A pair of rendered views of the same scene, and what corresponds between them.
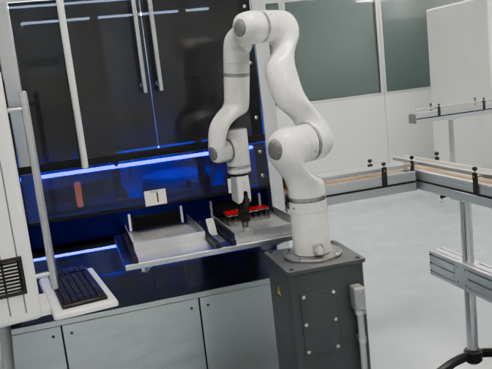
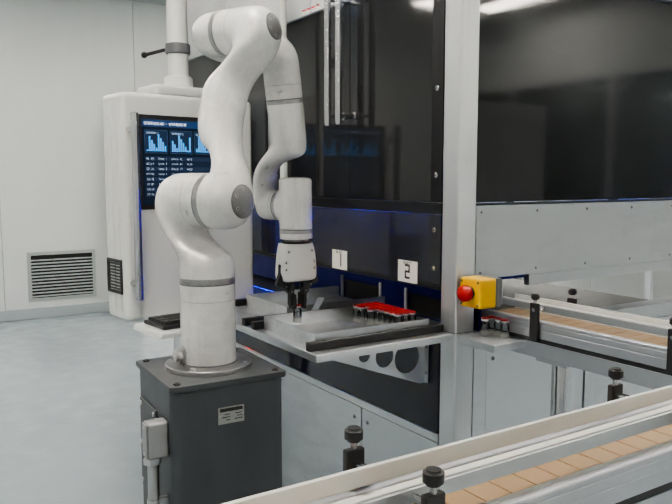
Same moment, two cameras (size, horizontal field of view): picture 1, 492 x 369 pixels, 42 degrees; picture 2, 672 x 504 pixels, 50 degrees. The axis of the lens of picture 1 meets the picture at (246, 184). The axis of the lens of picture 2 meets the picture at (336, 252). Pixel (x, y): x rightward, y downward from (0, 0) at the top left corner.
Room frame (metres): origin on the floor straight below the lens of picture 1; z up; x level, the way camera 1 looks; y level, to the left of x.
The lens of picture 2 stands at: (1.79, -1.75, 1.27)
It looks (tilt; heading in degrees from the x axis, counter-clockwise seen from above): 6 degrees down; 73
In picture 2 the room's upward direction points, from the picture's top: straight up
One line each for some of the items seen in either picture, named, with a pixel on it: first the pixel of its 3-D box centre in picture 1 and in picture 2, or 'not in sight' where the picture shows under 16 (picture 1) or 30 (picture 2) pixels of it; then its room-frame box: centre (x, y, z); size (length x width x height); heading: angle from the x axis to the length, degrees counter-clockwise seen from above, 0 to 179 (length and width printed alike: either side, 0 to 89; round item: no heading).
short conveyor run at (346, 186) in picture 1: (343, 183); (616, 336); (2.86, -0.44, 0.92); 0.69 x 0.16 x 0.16; 105
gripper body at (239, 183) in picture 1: (241, 186); (296, 259); (2.24, 0.02, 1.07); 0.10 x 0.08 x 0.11; 15
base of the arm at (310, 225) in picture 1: (310, 227); (208, 324); (1.99, -0.19, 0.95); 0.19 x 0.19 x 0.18
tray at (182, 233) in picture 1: (162, 232); (315, 300); (2.38, 0.34, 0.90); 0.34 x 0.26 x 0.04; 15
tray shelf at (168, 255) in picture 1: (211, 235); (324, 321); (2.36, 0.15, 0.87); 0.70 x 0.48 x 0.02; 105
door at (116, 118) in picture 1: (86, 78); (310, 107); (2.43, 0.55, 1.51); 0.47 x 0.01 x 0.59; 105
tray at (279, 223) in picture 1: (256, 222); (345, 323); (2.36, -0.02, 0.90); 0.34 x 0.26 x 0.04; 15
